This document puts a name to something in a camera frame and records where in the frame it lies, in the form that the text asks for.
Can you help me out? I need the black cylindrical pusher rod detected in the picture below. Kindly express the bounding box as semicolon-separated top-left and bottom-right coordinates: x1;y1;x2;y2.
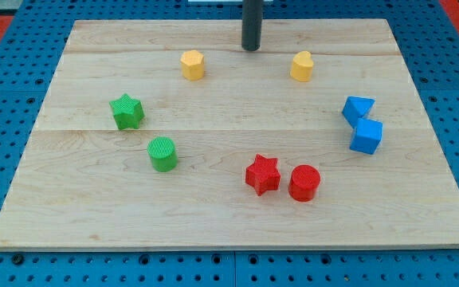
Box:
241;0;263;51

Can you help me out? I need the yellow heart block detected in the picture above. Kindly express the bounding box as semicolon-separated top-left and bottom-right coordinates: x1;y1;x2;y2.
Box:
290;51;314;82

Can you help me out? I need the yellow hexagon block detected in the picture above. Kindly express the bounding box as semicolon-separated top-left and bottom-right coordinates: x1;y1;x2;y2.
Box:
180;50;205;81

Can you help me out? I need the blue triangle block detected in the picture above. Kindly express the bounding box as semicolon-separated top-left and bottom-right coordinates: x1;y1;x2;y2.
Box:
342;96;375;128

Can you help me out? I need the light wooden board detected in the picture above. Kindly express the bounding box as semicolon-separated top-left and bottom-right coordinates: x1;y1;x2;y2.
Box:
0;19;459;252

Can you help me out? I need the green star block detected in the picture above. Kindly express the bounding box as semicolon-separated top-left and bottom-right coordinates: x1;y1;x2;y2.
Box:
109;93;145;130

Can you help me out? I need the red star block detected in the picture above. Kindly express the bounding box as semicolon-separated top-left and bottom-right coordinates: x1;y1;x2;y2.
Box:
245;154;281;196

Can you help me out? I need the green cylinder block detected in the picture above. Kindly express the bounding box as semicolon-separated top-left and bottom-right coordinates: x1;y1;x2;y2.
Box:
147;136;178;172

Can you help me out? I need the blue cube block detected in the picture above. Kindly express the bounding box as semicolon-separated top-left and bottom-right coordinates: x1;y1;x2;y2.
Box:
349;118;383;155

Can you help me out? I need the red cylinder block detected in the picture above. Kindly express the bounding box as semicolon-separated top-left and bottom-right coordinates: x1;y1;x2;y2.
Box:
288;165;321;202

